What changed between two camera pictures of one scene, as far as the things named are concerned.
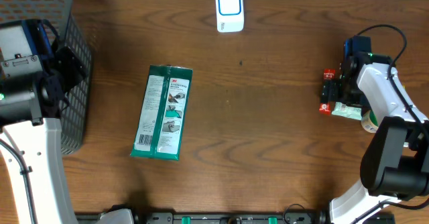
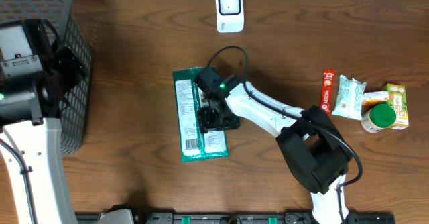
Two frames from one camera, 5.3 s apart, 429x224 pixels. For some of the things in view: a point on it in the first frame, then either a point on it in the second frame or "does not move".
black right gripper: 330,92 → 205,120
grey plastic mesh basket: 52,1 does not move
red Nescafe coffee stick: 325,107 does not move
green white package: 163,113 → 190,98
